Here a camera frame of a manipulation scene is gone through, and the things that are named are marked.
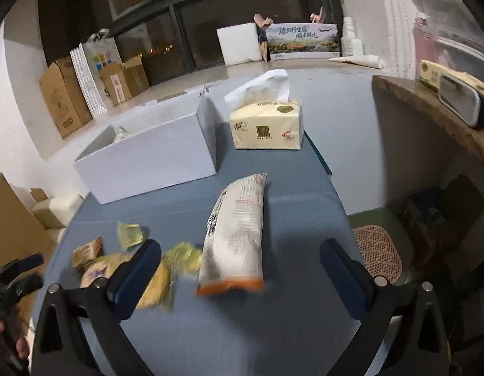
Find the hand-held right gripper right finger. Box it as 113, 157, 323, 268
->
319, 238, 450, 376

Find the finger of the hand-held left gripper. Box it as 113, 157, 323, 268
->
2, 253, 45, 274
1, 273, 45, 295

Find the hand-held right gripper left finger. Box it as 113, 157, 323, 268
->
30, 239, 163, 376

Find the round cookie packet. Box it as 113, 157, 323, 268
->
79, 253, 176, 314

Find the small yellow-green candy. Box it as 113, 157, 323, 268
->
164, 242, 204, 277
117, 222, 143, 250

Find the small brown snack packet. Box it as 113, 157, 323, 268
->
71, 237, 105, 271

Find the white packet with orange end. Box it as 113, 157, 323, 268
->
196, 172, 269, 297

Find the white box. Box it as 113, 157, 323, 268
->
73, 92, 219, 205

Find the person's left hand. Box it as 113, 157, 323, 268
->
0, 320, 32, 360

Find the flat cardboard sheet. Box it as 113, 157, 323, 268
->
0, 172, 58, 272

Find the green stool with woven seat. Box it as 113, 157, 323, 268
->
348, 209, 420, 287

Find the white sofa seat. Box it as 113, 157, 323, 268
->
32, 194, 84, 230

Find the yellow tissue pack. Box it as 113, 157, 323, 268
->
224, 68, 304, 151

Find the tall cardboard box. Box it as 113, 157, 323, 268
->
39, 57, 94, 138

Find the white dotted paper bag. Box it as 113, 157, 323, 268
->
70, 47, 108, 119

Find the open cardboard box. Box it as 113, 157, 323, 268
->
99, 55, 150, 106

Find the round cork side table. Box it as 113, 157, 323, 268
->
372, 74, 484, 174

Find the white device with dark screen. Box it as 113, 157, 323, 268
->
438, 71, 484, 130

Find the rolled white paper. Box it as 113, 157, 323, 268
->
327, 54, 384, 70

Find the white bag with coloured squares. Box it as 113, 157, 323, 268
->
81, 31, 123, 87

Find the yellow tissue box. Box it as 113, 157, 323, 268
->
418, 60, 484, 95

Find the landscape printed box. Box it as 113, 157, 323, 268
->
265, 23, 341, 62

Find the white plastic bottle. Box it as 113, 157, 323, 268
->
341, 16, 364, 56

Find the pink packet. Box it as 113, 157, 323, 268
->
413, 13, 441, 81

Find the white foam block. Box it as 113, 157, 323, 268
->
216, 23, 264, 65

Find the clear plastic drawer unit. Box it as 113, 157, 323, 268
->
402, 0, 484, 76

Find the dark window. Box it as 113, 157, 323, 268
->
38, 0, 345, 76

